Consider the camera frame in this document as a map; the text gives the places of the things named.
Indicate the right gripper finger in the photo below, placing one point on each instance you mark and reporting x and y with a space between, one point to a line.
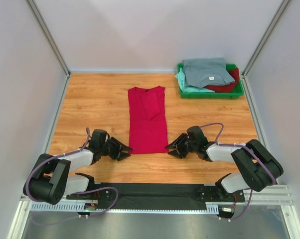
179 142
180 153

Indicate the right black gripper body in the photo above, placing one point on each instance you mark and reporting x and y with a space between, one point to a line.
187 146

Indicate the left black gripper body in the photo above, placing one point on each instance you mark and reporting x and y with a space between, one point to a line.
110 149

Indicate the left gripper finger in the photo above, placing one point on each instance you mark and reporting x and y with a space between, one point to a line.
122 155
120 145

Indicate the bright red t shirt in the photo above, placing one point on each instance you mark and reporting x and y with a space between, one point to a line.
148 127

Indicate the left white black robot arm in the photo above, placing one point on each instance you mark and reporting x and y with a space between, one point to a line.
49 179

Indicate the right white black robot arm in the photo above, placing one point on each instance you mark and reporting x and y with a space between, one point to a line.
257 167

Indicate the black cloth strip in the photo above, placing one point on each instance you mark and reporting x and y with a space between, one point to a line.
156 196

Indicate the light teal t shirt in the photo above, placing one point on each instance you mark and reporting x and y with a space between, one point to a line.
181 78

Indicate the dark red t shirt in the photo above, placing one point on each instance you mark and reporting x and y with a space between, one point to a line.
234 73

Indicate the grey blue t shirt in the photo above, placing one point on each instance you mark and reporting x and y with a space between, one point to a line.
202 72

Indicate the green plastic bin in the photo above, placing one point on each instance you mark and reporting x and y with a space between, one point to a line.
237 92

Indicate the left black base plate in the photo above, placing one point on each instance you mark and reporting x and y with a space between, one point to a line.
104 194

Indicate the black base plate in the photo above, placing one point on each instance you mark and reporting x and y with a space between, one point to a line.
217 194
104 194

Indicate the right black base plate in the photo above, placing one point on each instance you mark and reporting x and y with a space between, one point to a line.
217 194

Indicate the grey slotted cable duct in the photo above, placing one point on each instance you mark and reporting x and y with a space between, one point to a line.
81 207

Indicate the aluminium front rail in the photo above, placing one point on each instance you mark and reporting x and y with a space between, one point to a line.
272 195

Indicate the left aluminium corner post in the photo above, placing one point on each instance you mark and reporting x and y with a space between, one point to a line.
47 34

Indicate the aluminium corner post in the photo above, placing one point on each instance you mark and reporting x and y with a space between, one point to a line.
266 36
47 34

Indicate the right aluminium corner post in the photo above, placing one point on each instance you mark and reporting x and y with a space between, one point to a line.
266 36

